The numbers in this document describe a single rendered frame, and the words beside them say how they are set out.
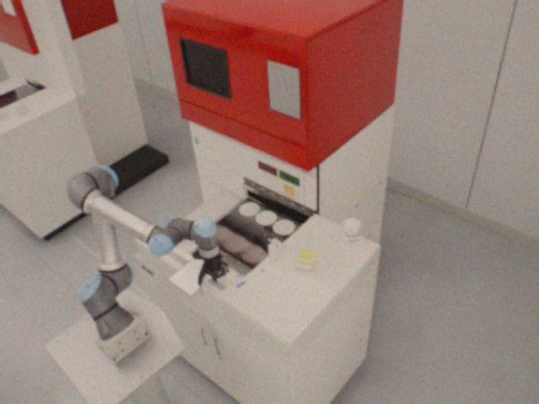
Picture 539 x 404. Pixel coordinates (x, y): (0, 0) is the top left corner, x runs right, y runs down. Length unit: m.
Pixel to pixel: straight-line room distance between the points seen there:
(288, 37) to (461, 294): 2.09
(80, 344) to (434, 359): 1.89
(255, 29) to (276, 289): 1.00
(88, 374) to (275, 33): 1.48
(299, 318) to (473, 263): 1.89
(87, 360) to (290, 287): 0.86
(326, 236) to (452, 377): 1.21
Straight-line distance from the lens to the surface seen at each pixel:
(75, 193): 1.84
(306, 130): 1.95
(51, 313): 3.49
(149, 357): 2.03
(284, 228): 2.28
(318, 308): 1.89
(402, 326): 3.07
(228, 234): 2.28
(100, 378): 2.04
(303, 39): 1.79
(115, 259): 2.05
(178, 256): 2.15
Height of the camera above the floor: 2.46
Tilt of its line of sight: 39 degrees down
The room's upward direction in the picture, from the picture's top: 4 degrees counter-clockwise
